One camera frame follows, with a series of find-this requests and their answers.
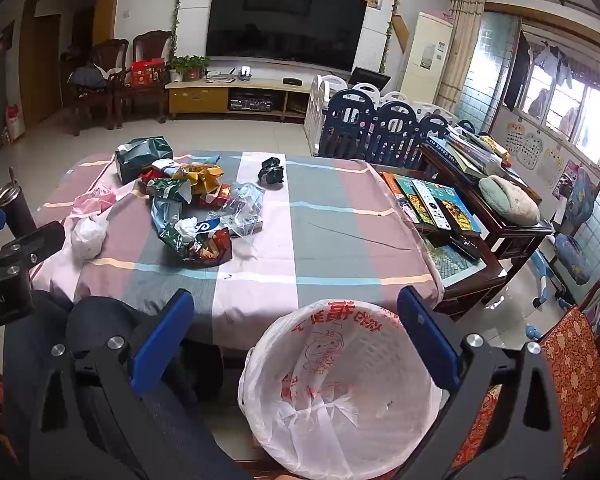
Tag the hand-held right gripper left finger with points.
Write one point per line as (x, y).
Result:
(162, 340)

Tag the white wastebasket with bag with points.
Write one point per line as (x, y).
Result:
(330, 410)

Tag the black bag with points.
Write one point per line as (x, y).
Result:
(87, 77)

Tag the clear plastic bag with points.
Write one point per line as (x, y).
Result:
(245, 207)

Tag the red and white bag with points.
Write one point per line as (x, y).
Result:
(14, 122)

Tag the black thermos bottle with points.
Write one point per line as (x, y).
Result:
(22, 210)

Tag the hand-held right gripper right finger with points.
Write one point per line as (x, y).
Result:
(430, 340)

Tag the red patterned cushioned chair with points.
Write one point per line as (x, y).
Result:
(575, 360)

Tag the black wrapper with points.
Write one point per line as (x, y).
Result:
(271, 170)

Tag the green vine garland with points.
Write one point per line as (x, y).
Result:
(180, 10)
(392, 10)

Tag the green round cushion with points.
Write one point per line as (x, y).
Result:
(510, 200)

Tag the orange book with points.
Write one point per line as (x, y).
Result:
(392, 185)

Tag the white standing air conditioner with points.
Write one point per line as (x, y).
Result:
(425, 55)

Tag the green tissue box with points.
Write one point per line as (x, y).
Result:
(140, 160)

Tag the wooden door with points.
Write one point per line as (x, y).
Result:
(45, 70)

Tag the light hanging garment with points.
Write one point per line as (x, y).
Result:
(555, 62)

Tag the red cardboard box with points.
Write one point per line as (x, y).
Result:
(215, 197)

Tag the white plastic bag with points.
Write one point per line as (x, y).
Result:
(90, 237)

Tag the blue patterned swivel chair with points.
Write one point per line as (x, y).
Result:
(577, 220)

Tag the colourful picture book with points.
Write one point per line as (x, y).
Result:
(460, 215)

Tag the dark red snack packet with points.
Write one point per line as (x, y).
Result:
(210, 250)

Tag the red gift box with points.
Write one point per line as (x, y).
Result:
(147, 72)

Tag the black remote control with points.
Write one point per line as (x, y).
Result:
(467, 249)

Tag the yellow snack packet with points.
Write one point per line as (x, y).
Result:
(202, 175)

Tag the small white desk gadget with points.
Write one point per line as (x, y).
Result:
(245, 74)

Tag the black audio amplifier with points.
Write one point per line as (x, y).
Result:
(250, 105)

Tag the dark wooden armchair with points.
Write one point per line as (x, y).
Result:
(152, 47)
(110, 52)

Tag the wooden television cabinet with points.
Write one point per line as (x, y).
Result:
(205, 100)

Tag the blue and white wrapper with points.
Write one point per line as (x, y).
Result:
(207, 227)

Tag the white remote control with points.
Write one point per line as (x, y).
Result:
(430, 205)

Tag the white router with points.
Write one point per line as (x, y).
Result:
(220, 77)

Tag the green snack wrapper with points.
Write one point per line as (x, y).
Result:
(165, 187)

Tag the wall chart poster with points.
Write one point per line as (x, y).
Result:
(566, 180)
(530, 152)
(550, 167)
(514, 135)

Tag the pink plastic bag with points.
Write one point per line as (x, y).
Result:
(92, 200)

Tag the red foil wrapper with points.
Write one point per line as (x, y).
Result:
(150, 176)

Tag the dark wooden side table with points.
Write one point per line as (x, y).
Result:
(510, 240)

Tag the black television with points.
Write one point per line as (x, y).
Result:
(285, 25)

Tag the potted green plant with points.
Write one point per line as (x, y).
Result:
(190, 65)

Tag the dark hanging garment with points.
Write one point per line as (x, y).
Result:
(515, 75)

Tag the window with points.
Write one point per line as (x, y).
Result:
(580, 110)

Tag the black monitor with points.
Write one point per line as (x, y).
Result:
(370, 80)

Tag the black set-top box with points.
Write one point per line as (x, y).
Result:
(292, 80)

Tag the white tissue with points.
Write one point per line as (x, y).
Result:
(185, 227)

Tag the navy playpen fence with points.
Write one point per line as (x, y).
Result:
(360, 130)

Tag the beige curtain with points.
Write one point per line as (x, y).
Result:
(462, 50)

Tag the checked tablecloth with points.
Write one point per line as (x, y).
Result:
(320, 240)

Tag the stack of books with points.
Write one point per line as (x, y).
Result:
(465, 152)

